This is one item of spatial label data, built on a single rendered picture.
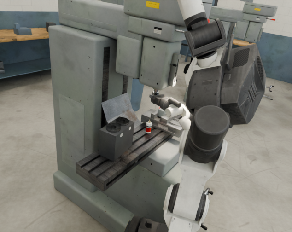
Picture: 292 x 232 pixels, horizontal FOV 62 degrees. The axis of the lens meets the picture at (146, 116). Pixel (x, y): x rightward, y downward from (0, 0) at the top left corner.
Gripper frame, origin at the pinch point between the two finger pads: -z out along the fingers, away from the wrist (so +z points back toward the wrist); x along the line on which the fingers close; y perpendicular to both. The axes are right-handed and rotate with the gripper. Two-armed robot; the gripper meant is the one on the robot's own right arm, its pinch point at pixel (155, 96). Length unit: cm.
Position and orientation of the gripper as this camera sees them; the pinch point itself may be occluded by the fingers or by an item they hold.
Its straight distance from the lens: 172.0
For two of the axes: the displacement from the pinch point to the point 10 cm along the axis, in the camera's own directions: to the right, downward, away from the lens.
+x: -8.3, 1.7, -5.3
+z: 5.5, 4.4, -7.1
